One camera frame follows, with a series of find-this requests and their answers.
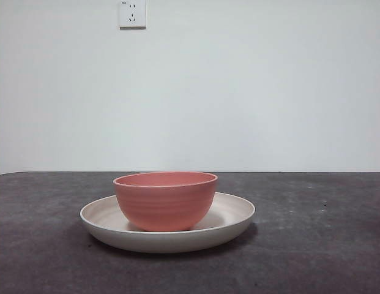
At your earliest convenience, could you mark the white round plate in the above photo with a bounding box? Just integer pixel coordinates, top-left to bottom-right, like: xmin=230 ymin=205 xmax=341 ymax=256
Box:
xmin=80 ymin=192 xmax=256 ymax=254

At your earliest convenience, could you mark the red ribbed bowl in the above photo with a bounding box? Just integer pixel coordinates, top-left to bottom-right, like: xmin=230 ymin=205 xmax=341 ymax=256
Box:
xmin=113 ymin=171 xmax=218 ymax=233

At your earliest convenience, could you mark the white wall socket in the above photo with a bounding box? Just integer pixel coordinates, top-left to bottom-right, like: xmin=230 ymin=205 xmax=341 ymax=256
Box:
xmin=119 ymin=0 xmax=147 ymax=31

